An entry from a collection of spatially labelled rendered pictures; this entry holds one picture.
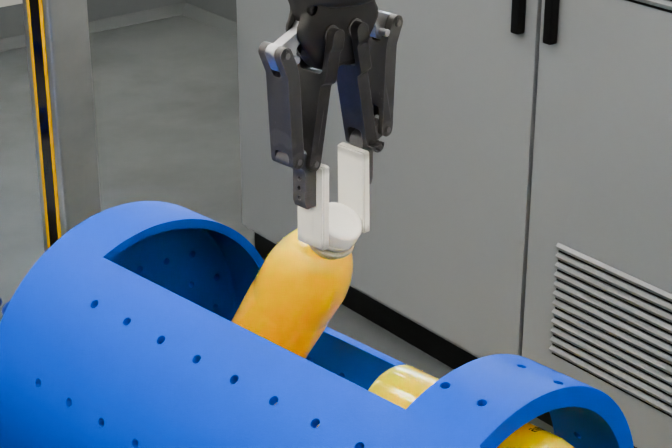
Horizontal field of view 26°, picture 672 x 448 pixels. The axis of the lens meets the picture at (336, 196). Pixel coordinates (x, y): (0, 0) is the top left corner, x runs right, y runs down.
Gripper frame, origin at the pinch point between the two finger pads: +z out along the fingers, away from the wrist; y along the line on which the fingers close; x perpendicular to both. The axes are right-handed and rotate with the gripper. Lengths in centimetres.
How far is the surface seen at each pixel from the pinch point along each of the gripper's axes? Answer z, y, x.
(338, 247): 3.5, 1.1, 1.6
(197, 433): 12.2, 17.9, 3.8
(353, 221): 2.0, -1.0, 1.2
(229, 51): 128, -287, -347
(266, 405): 9.1, 15.1, 8.3
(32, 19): 6, -24, -78
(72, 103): 17, -26, -74
